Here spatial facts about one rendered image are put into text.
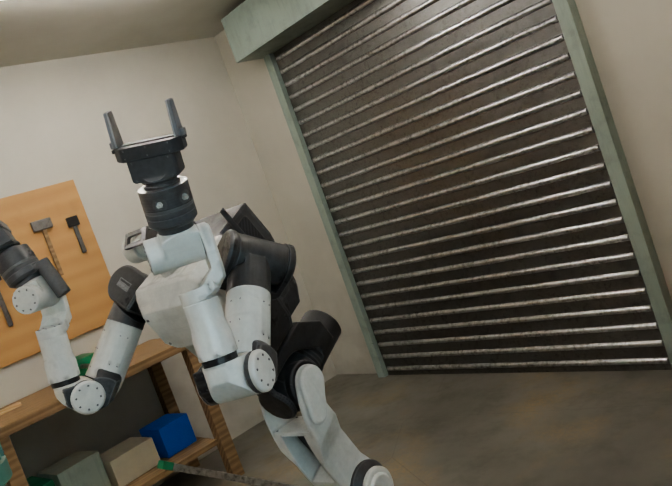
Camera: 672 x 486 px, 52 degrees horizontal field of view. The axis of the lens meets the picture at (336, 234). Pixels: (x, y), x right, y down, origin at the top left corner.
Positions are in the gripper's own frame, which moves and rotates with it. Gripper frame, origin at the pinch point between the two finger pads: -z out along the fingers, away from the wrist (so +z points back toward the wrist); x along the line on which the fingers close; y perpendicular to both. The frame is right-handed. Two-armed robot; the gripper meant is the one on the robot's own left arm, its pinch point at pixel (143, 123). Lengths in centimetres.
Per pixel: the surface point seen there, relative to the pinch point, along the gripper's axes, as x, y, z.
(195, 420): 119, 259, 230
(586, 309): -122, 209, 168
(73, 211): 158, 277, 82
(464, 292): -65, 259, 172
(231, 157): 77, 371, 88
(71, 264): 162, 260, 109
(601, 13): -141, 213, 24
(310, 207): 27, 351, 131
